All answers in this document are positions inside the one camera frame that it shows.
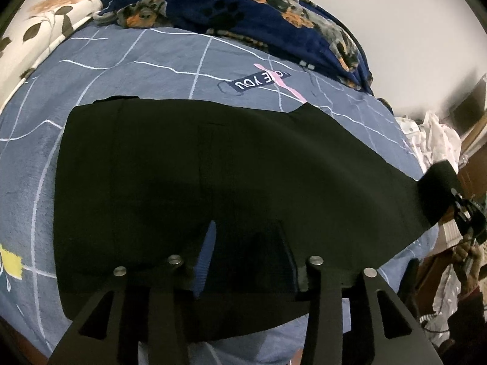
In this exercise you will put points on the blue grid bed sheet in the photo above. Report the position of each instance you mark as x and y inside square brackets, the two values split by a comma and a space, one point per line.
[125, 68]

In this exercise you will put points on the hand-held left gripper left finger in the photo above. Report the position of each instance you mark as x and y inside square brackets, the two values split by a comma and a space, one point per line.
[206, 255]

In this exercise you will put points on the person's right hand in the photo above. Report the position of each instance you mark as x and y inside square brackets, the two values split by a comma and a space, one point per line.
[465, 254]

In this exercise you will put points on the white cloth pile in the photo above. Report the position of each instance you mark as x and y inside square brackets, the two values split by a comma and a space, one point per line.
[432, 137]

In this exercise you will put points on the person's right forearm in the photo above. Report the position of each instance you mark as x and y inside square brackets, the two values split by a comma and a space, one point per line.
[470, 315]

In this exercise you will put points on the white floral pillow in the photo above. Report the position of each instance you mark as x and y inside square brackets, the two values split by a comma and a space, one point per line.
[42, 34]

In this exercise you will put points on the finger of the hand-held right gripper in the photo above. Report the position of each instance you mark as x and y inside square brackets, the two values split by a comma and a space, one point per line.
[457, 202]

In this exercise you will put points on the navy dog print blanket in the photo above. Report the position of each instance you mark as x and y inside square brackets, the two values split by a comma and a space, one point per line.
[243, 11]

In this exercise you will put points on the black pants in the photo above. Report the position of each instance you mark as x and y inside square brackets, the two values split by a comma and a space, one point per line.
[213, 182]

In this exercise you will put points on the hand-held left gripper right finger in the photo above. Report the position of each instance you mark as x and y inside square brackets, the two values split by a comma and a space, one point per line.
[324, 296]

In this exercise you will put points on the wooden furniture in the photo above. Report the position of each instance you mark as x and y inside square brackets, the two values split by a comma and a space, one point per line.
[473, 121]

